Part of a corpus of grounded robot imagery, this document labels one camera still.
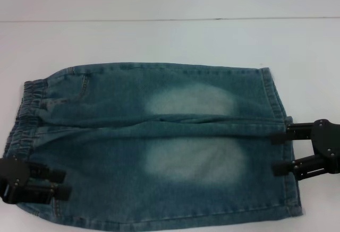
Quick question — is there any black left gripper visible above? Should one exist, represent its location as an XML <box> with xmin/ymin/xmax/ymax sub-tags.
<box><xmin>0</xmin><ymin>157</ymin><xmax>73</xmax><ymax>204</ymax></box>

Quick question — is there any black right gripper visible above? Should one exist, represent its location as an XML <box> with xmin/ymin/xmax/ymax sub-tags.
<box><xmin>270</xmin><ymin>119</ymin><xmax>340</xmax><ymax>181</ymax></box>

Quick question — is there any blue denim shorts basketball print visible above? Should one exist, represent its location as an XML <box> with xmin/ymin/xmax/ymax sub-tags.
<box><xmin>2</xmin><ymin>62</ymin><xmax>305</xmax><ymax>232</ymax></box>

